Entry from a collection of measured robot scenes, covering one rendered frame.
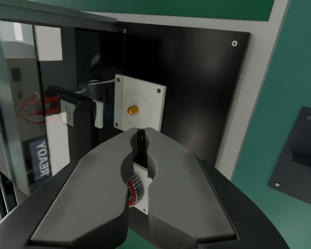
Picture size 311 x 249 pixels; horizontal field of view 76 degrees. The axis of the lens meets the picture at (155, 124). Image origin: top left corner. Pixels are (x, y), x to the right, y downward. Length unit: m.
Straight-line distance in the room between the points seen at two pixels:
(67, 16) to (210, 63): 0.29
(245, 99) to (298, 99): 0.77
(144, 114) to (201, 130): 0.15
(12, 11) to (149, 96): 0.29
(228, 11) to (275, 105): 0.82
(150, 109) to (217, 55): 0.19
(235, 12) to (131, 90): 0.27
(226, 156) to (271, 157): 0.82
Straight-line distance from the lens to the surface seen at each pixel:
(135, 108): 0.50
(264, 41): 0.42
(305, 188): 1.33
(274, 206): 1.44
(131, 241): 0.87
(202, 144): 0.46
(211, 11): 0.45
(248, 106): 0.43
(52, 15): 0.46
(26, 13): 0.43
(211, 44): 0.42
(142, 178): 0.59
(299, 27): 1.17
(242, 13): 0.43
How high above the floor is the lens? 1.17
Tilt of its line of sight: 52 degrees down
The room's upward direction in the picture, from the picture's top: 116 degrees counter-clockwise
